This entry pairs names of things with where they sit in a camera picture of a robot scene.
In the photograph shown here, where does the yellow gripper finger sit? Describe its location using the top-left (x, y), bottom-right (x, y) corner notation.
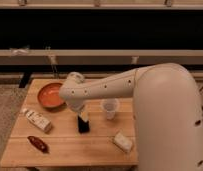
top-left (79, 111), bottom-right (89, 122)

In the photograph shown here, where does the black eraser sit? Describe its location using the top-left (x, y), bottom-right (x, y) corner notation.
top-left (78, 117), bottom-right (90, 133)

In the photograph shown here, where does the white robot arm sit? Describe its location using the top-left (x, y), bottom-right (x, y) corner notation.
top-left (59, 63), bottom-right (203, 171)

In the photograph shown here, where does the white sponge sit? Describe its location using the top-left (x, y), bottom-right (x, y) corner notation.
top-left (113, 132), bottom-right (133, 153)

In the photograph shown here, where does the orange bowl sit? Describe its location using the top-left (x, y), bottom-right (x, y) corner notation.
top-left (37, 83), bottom-right (64, 109)

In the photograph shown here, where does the white carton box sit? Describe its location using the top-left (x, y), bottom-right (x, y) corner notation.
top-left (21, 108), bottom-right (52, 133)

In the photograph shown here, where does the wooden table board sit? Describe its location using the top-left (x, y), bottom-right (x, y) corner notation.
top-left (0, 79), bottom-right (137, 167)

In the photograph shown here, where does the dark red snack packet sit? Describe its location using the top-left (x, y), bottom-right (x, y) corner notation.
top-left (27, 136), bottom-right (49, 153)

